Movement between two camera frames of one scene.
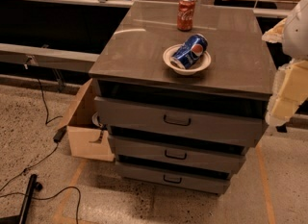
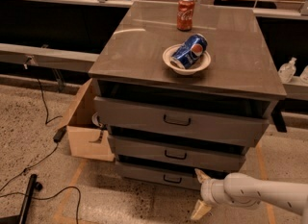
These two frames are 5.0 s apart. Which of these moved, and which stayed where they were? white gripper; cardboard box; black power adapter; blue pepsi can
Moved: white gripper
Stayed: black power adapter; blue pepsi can; cardboard box
